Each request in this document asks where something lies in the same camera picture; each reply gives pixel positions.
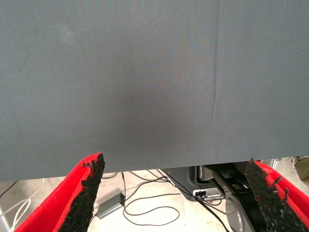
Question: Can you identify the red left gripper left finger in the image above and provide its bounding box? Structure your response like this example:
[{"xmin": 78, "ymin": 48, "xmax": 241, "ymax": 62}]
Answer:
[{"xmin": 14, "ymin": 151, "xmax": 106, "ymax": 232}]

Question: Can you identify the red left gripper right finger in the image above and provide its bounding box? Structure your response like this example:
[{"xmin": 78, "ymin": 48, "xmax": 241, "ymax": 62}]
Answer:
[{"xmin": 244, "ymin": 158, "xmax": 309, "ymax": 232}]

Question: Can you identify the grey robot base cover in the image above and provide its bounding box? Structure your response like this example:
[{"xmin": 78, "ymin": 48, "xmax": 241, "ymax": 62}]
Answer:
[{"xmin": 161, "ymin": 166, "xmax": 201, "ymax": 201}]

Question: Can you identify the olive cloth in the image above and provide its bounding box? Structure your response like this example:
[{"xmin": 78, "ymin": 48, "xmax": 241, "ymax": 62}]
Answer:
[{"xmin": 294, "ymin": 156, "xmax": 309, "ymax": 181}]

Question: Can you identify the grey metal adapter box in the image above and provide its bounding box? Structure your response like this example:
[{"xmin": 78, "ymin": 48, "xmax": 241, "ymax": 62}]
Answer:
[{"xmin": 97, "ymin": 192, "xmax": 126, "ymax": 220}]

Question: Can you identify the silver hub with white label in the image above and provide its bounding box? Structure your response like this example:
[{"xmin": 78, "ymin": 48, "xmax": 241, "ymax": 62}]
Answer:
[{"xmin": 192, "ymin": 189, "xmax": 225, "ymax": 201}]

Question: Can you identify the dark grey table cloth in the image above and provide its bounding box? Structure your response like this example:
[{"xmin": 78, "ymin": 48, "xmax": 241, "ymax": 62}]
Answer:
[{"xmin": 0, "ymin": 0, "xmax": 309, "ymax": 182}]

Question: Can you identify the white floor cable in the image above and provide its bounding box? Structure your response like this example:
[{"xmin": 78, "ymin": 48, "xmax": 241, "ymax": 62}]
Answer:
[{"xmin": 0, "ymin": 198, "xmax": 32, "ymax": 232}]

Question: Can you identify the thin black floor cable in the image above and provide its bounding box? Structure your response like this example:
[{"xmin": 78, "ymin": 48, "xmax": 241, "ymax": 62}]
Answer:
[{"xmin": 0, "ymin": 180, "xmax": 19, "ymax": 198}]

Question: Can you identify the straight black adapter cable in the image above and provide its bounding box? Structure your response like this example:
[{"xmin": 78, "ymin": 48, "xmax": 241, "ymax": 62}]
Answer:
[{"xmin": 120, "ymin": 171, "xmax": 126, "ymax": 203}]

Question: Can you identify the looped black floor cable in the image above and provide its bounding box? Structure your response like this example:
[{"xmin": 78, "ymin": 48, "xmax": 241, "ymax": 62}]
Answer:
[{"xmin": 122, "ymin": 193, "xmax": 181, "ymax": 227}]

